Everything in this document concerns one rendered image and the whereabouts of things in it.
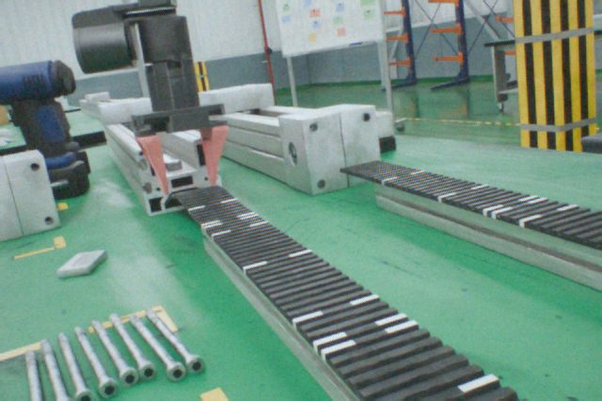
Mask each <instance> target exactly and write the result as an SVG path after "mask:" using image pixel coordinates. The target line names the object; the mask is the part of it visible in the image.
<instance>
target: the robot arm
mask: <svg viewBox="0 0 602 401"><path fill-rule="evenodd" d="M177 7H178V3H177V0H138V1H137V2H131V3H122V4H115V5H112V6H111V5H108V6H107V7H102V8H94V9H90V10H85V11H83V10H81V11H80V12H76V13H74V14H73V15H72V16H71V26H72V42H73V48H74V52H75V55H76V58H77V61H78V64H79V66H80V69H81V70H82V72H83V73H84V74H85V75H87V74H93V73H101V72H116V71H123V70H130V69H135V68H136V63H137V60H138V59H140V50H139V43H138V38H137V33H136V28H135V25H136V24H137V25H138V30H139V35H140V40H141V46H142V52H143V61H144V64H150V63H152V65H148V66H145V73H146V77H147V82H148V88H149V94H150V103H151V108H152V111H149V112H143V113H135V114H131V118H132V124H133V126H138V127H144V125H150V129H146V130H140V131H134V135H135V141H136V143H137V144H138V146H139V147H140V149H141V150H142V152H143V153H144V154H145V157H146V159H147V160H148V161H149V162H150V164H151V166H152V167H153V169H154V171H155V174H156V176H157V178H158V181H159V183H160V185H161V187H162V188H163V191H164V193H165V194H166V195H169V189H168V181H167V176H166V165H165V160H164V155H163V149H162V143H161V138H160V137H159V136H157V135H156V133H163V132H166V133H167V134H175V133H180V132H187V131H194V130H198V129H199V134H200V139H201V144H202V149H203V154H204V159H205V163H206V169H207V173H208V177H209V181H210V185H211V186H213V185H216V180H217V172H218V165H219V157H220V154H221V152H222V149H223V146H224V143H225V139H226V136H227V134H228V131H229V129H228V123H227V121H226V120H210V117H209V116H212V115H224V114H225V108H224V104H202V105H200V102H199V97H198V85H197V80H196V74H195V68H194V61H193V51H192V44H191V39H190V32H189V27H188V22H187V16H182V15H178V14H177V10H176V8H177ZM163 8H166V9H163ZM156 9H158V10H156ZM141 10H150V11H142V12H136V13H127V12H134V11H141ZM188 58H190V59H188Z"/></svg>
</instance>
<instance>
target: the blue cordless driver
mask: <svg viewBox="0 0 602 401"><path fill-rule="evenodd" d="M70 91H71V78H70V74H69V71H68V66H67V65H66V63H64V62H62V61H61V60H60V59H58V60H55V61H54V62H53V61H52V60H43V61H39V62H32V63H25V64H19V65H13V66H6V67H1V68H0V105H11V107H12V108H10V109H9V110H8V113H9V115H10V118H11V120H12V122H13V124H14V126H15V127H20V131H21V133H22V135H23V138H24V142H25V144H26V147H27V149H28V151H29V152H31V151H39V152H40V153H41V154H42V155H43V157H44V160H45V167H46V171H47V175H48V179H49V182H53V181H57V180H62V179H67V182H68V186H66V187H61V188H58V189H53V190H52V192H53V196H54V200H55V201H57V200H63V199H68V198H73V197H78V196H80V195H81V194H82V193H84V192H85V191H86V190H87V189H88V188H89V187H90V182H89V178H88V175H87V167H86V164H85V162H84V161H81V160H79V161H76V158H75V154H74V153H73V152H69V151H68V149H67V147H66V145H65V142H64V139H65V138H64V137H66V135H65V133H64V131H63V129H62V126H61V124H60V122H59V119H58V117H57V114H56V112H55V109H54V107H53V106H50V105H47V104H46V103H45V101H44V100H51V99H56V98H60V97H61V95H62V96H69V92H70Z"/></svg>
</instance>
